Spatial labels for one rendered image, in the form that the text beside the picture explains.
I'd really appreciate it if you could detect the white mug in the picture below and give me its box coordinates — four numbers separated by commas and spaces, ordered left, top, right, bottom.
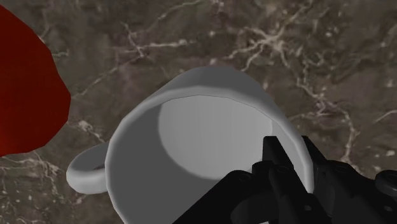
66, 66, 316, 224

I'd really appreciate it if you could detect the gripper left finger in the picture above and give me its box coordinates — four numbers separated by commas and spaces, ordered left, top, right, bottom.
172, 135, 315, 224

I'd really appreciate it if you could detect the red rounded object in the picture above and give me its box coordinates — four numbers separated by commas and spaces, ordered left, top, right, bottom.
0, 5, 72, 157

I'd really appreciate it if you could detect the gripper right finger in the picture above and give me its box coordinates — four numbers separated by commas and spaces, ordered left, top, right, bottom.
301, 135, 397, 224

